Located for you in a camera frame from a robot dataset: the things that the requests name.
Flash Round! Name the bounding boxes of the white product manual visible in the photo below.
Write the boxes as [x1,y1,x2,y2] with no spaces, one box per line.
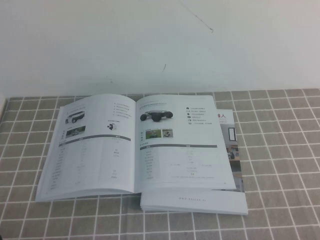
[34,93,237,203]

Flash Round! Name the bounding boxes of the closed catalog with photo cover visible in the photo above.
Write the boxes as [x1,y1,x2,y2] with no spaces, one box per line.
[139,108,249,216]

